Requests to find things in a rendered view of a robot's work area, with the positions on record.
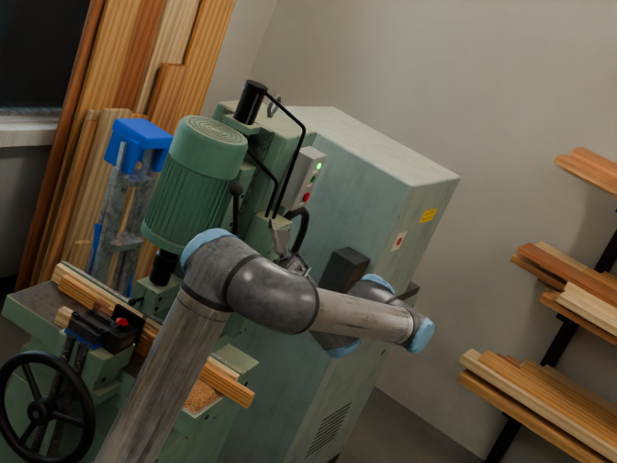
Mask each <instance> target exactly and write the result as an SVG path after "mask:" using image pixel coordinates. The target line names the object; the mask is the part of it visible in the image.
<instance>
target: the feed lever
mask: <svg viewBox="0 0 617 463"><path fill-rule="evenodd" d="M243 191H244V187H243V185H242V183H240V182H233V183H231V184H230V187H229V192H230V193H231V194H232V195H233V223H232V234H233V235H236V236H238V233H239V198H240V195H241V194H242V193H243Z"/></svg>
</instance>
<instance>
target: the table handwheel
mask: <svg viewBox="0 0 617 463"><path fill-rule="evenodd" d="M29 363H40V364H43V365H46V366H48V367H51V368H53V369H55V370H56V371H57V372H59V373H60V374H61V375H62V376H63V377H64V378H65V379H66V380H67V381H68V382H69V383H70V385H71V386H72V388H73V390H74V392H75V395H74V399H73V402H75V401H78V400H79V402H80V405H81V408H82V412H83V419H84V420H80V419H76V418H73V417H71V416H68V415H66V414H63V413H60V412H59V410H61V409H62V408H63V407H64V403H65V402H64V398H63V396H64V393H65V390H64V391H63V392H61V393H59V394H57V395H55V396H53V397H50V396H42V397H41V394H40V392H39V388H38V386H37V384H36V381H35V379H34V377H33V374H32V372H31V369H30V366H29ZM20 366H22V368H23V371H24V373H25V376H26V378H27V381H28V384H29V387H30V389H31V392H32V395H33V398H34V401H33V402H31V403H30V404H29V405H28V409H27V412H28V418H29V420H30V421H31V422H30V424H29V426H28V428H27V429H26V431H25V432H24V434H23V435H22V436H21V437H20V438H19V437H18V436H17V434H16V433H15V431H14V430H13V428H12V426H11V424H10V422H9V420H8V417H7V414H6V406H5V390H6V383H7V381H8V379H9V377H10V375H11V374H12V373H13V371H14V370H15V369H16V368H18V367H20ZM0 396H2V397H3V402H1V403H0V433H1V434H2V436H3V438H4V439H5V441H6V442H7V443H8V445H9V446H10V447H11V448H12V450H13V451H14V452H15V453H16V454H17V455H19V456H20V457H21V458H22V459H24V460H25V461H27V462H28V463H78V462H79V461H80V460H81V459H83V457H84V456H85V455H86V453H87V452H88V450H89V449H90V447H91V445H92V443H93V441H94V437H95V424H96V420H95V406H94V403H93V400H92V397H91V395H90V392H89V390H88V388H87V387H86V385H85V383H84V381H83V380H82V378H81V377H80V376H79V374H78V373H77V372H76V371H75V370H74V369H73V368H72V367H71V366H70V365H69V364H68V363H66V362H65V361H64V360H62V359H61V358H59V357H57V356H55V355H53V354H50V353H47V352H43V351H35V350H33V351H25V352H21V353H19V354H16V355H14V356H12V357H11V358H9V359H8V360H7V361H6V362H5V363H4V364H3V365H2V367H1V368H0ZM54 419H56V420H59V421H63V422H66V423H70V424H73V425H75V426H78V427H81V428H83V433H82V437H81V440H80V442H79V444H78V446H77V447H76V449H75V450H74V451H73V452H72V453H70V454H69V455H67V456H65V457H57V458H53V457H44V456H42V455H39V454H37V453H36V452H34V451H32V450H31V449H30V448H28V447H27V446H26V445H25V443H26V442H27V440H28V438H29V436H30V435H31V433H32V432H33V431H34V429H35V428H36V427H37V426H42V425H44V424H46V423H48V422H50V421H52V420H54Z"/></svg>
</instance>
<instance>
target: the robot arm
mask: <svg viewBox="0 0 617 463"><path fill-rule="evenodd" d="M268 229H269V230H270V232H271V238H272V239H273V242H274V246H273V250H274V253H275V254H277V255H280V260H277V259H274V260H273V262H271V261H270V260H268V259H266V258H265V257H263V256H262V255H261V254H259V253H258V252H256V251H255V250H253V249H252V247H250V246H249V245H247V244H246V243H244V242H243V241H242V240H241V239H240V238H239V237H238V236H236V235H233V234H231V233H230V232H228V231H226V230H223V229H219V228H215V229H210V230H206V231H204V232H202V233H199V234H198V235H197V236H196V237H195V238H194V239H193V240H191V241H190V243H189V244H188V245H187V246H186V248H185V249H184V251H183V253H182V256H181V261H180V262H181V267H182V269H183V271H184V273H185V274H186V275H185V278H184V280H183V282H182V284H181V286H180V290H179V292H178V294H177V296H176V298H175V300H174V303H173V305H172V307H171V309H170V310H169V312H168V314H167V316H166V318H165V320H164V322H163V325H162V327H161V329H160V331H159V332H158V334H157V336H156V338H155V340H154V342H153V344H152V346H151V349H150V351H149V353H148V354H147V356H146V358H145V360H144V362H143V364H142V366H141V368H140V371H139V373H138V375H137V377H136V378H135V380H134V382H133V384H132V386H131V388H130V390H129V393H128V395H127V397H126V399H125V400H124V402H123V404H122V406H121V408H120V410H119V412H118V415H117V417H116V419H115V421H114V422H113V424H112V426H111V428H110V430H109V432H108V434H107V437H106V439H105V441H104V443H103V445H102V446H101V448H100V450H99V452H98V454H97V456H96V458H95V461H94V462H92V463H154V462H155V460H156V458H157V457H158V455H159V453H160V451H161V449H162V447H163V445H164V443H165V441H166V439H167V437H168V435H169V434H170V432H171V430H172V428H173V426H174V423H175V421H176V419H177V417H178V415H179V413H180V412H181V411H182V409H183V407H184V405H185V402H186V400H187V398H188V396H189V394H190V392H191V390H192V388H193V387H194V385H195V383H196V380H197V379H198V377H199V375H200V373H201V371H202V369H203V367H204V365H205V364H206V362H207V360H208V357H209V355H210V353H211V351H212V349H213V347H214V346H215V344H216V342H217V340H218V339H219V336H220V334H221V332H222V330H223V328H224V326H225V324H226V322H227V320H228V318H229V317H230V315H231V314H232V313H233V312H234V311H236V312H237V313H239V314H240V315H241V316H243V317H244V318H246V319H248V320H250V321H252V322H255V323H257V324H259V325H261V326H263V327H265V328H267V329H270V330H272V331H275V332H278V333H284V334H291V335H295V334H301V333H304V332H305V331H306V330H308V331H309V332H310V333H311V335H312V336H313V337H314V338H315V339H316V341H317V342H318V343H319V344H320V345H321V347H322V349H323V350H324V351H326V352H327V353H328V354H329V356H331V357H333V358H341V357H345V356H348V355H349V354H351V353H352V352H353V351H354V350H355V349H356V348H357V347H358V346H359V344H360V343H361V342H362V338H364V339H369V340H375V341H380V342H386V343H389V344H395V345H400V346H402V347H404V348H405V349H406V350H407V351H408V352H411V353H412V354H418V353H419V352H420V351H421V350H422V349H423V348H424V347H425V346H426V345H427V343H429V341H430V339H431V338H432V334H433V331H434V324H433V322H432V321H430V320H429V318H428V317H425V316H423V315H422V314H420V313H419V312H417V311H415V310H414V309H413V308H412V307H410V306H409V305H407V304H406V303H404V302H403V301H401V300H400V299H398V298H397V297H396V296H395V291H394V289H393V288H392V287H391V286H390V285H389V284H388V283H387V282H386V281H385V280H384V279H383V278H381V277H379V276H377V275H374V274H367V275H365V276H364V277H362V278H361V279H360V280H358V281H357V282H356V284H355V285H354V286H353V288H352V289H351V290H350V291H349V292H348V293H347V294H346V295H345V294H342V293H338V292H334V291H330V290H326V289H322V288H319V287H318V286H317V284H316V283H315V282H314V281H313V279H312V278H311V277H310V276H309V274H308V272H309V270H310V269H311V268H310V266H309V265H308V264H307V262H306V261H305V260H304V259H303V258H302V256H301V255H300V254H299V253H294V254H291V252H290V250H289V249H288V247H287V244H288V242H289V241H290V240H291V234H290V232H289V231H282V230H280V229H279V227H278V226H277V224H276V223H275V222H274V221H273V219H270V220H269V225H268ZM297 257H300V258H301V260H302V261H303V262H304V263H305V265H302V264H301V262H300V261H299V260H298V259H297ZM306 270H307V271H306Z"/></svg>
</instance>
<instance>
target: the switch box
mask: <svg viewBox="0 0 617 463"><path fill-rule="evenodd" d="M295 151H296V150H295ZM294 154H295V152H294ZM294 154H293V156H292V159H293V157H294ZM326 157H327V155H326V154H324V153H322V152H320V151H318V150H316V149H314V148H312V147H310V146H308V147H304V148H300V150H299V153H298V156H297V160H296V162H295V165H294V168H293V171H292V174H291V176H290V178H289V181H288V184H287V186H286V191H285V194H284V196H283V198H282V201H281V204H280V205H281V206H283V207H284V208H286V209H289V210H291V211H292V210H295V209H299V208H302V207H304V206H306V205H307V203H308V201H307V202H304V204H303V205H300V206H299V204H300V203H301V202H303V197H304V195H305V194H306V193H308V192H309V193H310V195H311V192H312V190H313V188H314V186H315V184H316V182H317V179H318V177H319V175H320V171H321V169H322V166H323V165H324V163H325V160H326ZM292 159H291V161H290V163H289V166H288V168H287V170H286V173H285V176H284V178H283V181H282V183H281V185H280V187H279V189H278V192H277V194H276V197H275V203H277V200H278V198H279V196H280V193H281V190H282V187H283V184H284V183H285V180H286V175H287V172H288V170H289V167H290V165H291V162H292ZM318 163H321V167H320V169H319V170H318V169H316V167H317V164H318ZM315 170H318V172H317V173H314V174H313V172H314V171H315ZM314 175H315V176H316V179H315V181H314V182H313V183H312V185H311V186H308V184H311V183H310V179H311V177H312V176H314ZM307 186H308V187H307Z"/></svg>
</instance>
